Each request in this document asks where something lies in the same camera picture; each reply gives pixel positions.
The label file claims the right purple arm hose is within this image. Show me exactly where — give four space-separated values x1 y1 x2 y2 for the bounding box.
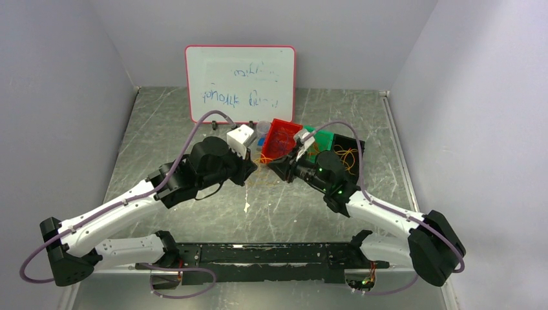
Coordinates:
301 120 466 297

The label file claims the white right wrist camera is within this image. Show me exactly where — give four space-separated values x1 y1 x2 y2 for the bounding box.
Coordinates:
293 129 315 161

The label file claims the red plastic bin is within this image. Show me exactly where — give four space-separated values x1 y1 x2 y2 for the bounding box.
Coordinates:
259 118 304 164

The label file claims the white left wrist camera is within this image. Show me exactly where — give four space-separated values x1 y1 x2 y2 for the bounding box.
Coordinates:
226 124 257 159

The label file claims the dark purple cable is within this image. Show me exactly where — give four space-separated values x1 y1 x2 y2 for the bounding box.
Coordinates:
270 128 296 159

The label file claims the green plastic bin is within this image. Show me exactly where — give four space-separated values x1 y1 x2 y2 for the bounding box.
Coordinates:
300 126 334 163

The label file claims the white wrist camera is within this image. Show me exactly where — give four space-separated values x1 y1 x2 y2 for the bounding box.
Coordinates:
226 124 257 159
293 129 315 161

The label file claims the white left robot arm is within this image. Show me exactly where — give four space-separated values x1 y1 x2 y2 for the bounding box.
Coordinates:
40 135 257 287

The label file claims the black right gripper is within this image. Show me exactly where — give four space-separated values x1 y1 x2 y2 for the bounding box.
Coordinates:
267 145 330 192

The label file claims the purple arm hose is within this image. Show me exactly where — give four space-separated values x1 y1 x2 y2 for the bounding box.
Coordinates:
301 120 466 297
19 110 237 300

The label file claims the pink framed whiteboard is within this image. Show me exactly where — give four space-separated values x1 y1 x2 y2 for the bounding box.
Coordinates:
184 45 297 123

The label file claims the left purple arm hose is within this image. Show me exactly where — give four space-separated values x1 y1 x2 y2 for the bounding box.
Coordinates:
19 110 237 300

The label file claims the clear plastic cup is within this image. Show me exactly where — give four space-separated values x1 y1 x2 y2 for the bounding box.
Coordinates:
255 121 271 138

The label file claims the black plastic bin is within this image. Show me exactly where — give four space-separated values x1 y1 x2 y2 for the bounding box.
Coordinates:
332 134 365 183

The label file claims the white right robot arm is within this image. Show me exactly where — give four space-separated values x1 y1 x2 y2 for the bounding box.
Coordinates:
267 151 466 287

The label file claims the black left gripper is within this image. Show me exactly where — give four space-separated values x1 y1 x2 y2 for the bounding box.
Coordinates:
198 142 258 189

